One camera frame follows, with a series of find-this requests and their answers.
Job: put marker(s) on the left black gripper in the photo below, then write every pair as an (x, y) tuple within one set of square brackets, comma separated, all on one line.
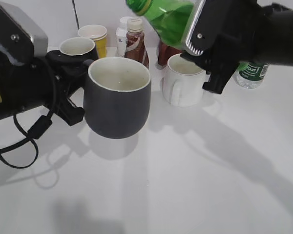
[(26, 87)]

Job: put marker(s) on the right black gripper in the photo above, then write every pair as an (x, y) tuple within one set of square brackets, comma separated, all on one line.
[(236, 31)]

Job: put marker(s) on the dark grey ceramic mug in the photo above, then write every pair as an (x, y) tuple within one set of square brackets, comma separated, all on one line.
[(117, 97)]

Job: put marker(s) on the green Sprite bottle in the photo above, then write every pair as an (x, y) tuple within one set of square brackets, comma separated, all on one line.
[(167, 17)]

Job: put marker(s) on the yellow paper cup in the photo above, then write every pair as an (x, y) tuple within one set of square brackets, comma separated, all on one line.
[(98, 34)]

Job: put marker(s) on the clear water bottle green label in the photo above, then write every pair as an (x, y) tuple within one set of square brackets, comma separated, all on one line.
[(250, 75)]

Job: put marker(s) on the white ceramic mug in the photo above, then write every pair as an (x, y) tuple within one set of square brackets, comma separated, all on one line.
[(183, 82)]

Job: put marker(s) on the black ceramic mug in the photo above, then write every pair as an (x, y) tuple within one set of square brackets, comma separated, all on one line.
[(79, 47)]

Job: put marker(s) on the dark red ceramic mug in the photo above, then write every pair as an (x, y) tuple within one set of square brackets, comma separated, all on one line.
[(165, 52)]

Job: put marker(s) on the white milk bottle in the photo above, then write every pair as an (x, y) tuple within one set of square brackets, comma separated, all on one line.
[(121, 37)]

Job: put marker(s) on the brown Nescafe coffee bottle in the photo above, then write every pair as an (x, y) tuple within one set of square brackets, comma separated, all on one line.
[(135, 46)]

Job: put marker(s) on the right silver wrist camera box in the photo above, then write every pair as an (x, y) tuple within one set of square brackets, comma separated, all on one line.
[(197, 26)]

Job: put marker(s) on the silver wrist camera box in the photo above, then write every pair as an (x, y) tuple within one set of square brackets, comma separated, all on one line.
[(21, 39), (197, 26)]

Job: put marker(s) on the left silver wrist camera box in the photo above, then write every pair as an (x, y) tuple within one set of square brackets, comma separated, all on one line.
[(21, 39)]

